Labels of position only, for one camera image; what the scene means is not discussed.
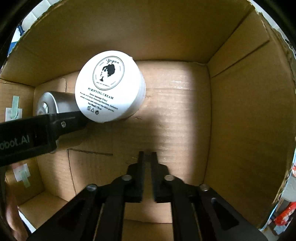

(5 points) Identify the silver round tin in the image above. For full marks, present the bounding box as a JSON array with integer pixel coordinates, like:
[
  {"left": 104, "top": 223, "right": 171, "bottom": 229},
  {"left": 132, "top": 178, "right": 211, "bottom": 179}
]
[{"left": 36, "top": 91, "right": 79, "bottom": 115}]

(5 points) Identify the white cream jar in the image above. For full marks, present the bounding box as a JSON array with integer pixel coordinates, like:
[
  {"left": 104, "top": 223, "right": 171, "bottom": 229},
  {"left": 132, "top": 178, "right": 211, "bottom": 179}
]
[{"left": 75, "top": 51, "right": 146, "bottom": 123}]

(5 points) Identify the open cardboard box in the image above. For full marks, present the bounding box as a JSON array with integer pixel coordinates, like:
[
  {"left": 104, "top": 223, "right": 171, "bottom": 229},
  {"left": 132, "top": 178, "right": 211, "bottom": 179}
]
[{"left": 1, "top": 1, "right": 295, "bottom": 240}]

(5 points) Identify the orange floral cloth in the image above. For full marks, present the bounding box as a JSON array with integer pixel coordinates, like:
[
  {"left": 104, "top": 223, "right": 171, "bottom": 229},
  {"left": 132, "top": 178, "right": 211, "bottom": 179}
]
[{"left": 274, "top": 202, "right": 296, "bottom": 226}]

